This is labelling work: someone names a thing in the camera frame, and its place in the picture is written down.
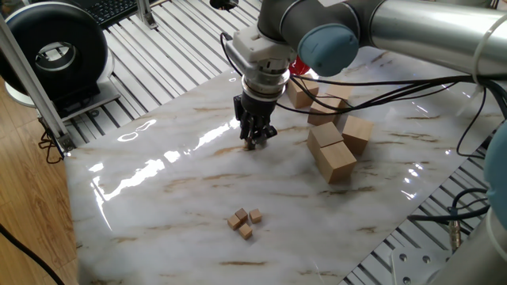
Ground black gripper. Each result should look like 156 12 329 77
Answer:
232 91 279 150

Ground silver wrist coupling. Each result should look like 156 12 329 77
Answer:
240 59 291 100

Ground large wooden cube block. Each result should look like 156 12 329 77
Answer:
326 82 353 116
307 94 341 127
314 141 358 184
287 74 320 110
341 115 374 156
306 121 345 159

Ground red glossy bowl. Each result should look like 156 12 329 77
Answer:
288 55 314 78

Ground glossy marble pattern mat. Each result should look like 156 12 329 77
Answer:
63 0 507 285

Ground black computer keyboard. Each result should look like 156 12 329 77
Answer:
77 0 159 29

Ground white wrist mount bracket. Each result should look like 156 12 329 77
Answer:
225 25 298 72

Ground black gripper cable bundle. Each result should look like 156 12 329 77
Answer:
219 31 507 120

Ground grey device base plate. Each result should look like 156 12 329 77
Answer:
59 78 122 122

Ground short aluminium post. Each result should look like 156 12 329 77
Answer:
136 0 159 29

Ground black round ring device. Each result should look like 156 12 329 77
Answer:
0 2 116 108

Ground thick black cable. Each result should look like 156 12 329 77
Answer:
407 188 492 223

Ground thin black cable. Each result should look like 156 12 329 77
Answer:
455 86 489 160

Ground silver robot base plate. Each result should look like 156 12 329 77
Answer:
390 249 452 285

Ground thin black wire loops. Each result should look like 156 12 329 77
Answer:
38 118 64 164

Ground metal cable connector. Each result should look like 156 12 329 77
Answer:
448 219 463 254

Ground aluminium frame post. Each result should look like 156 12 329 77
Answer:
0 15 77 155

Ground black floor cable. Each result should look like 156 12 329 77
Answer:
0 223 67 285

